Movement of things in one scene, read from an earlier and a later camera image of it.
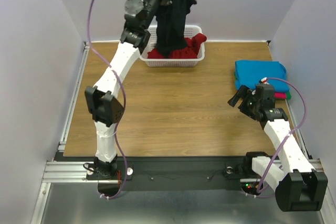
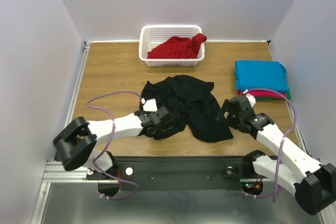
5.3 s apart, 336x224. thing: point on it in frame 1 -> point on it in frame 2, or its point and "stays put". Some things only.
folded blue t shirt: x=249 y=73 stays put
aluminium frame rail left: x=74 y=97 stays put
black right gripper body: x=244 y=100 -> x=233 y=114
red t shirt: x=191 y=52 stays put
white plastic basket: x=192 y=31 stays put
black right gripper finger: x=241 y=93 -> x=226 y=107
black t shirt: x=171 y=17 -> x=191 y=101
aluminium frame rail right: x=298 y=131 stays put
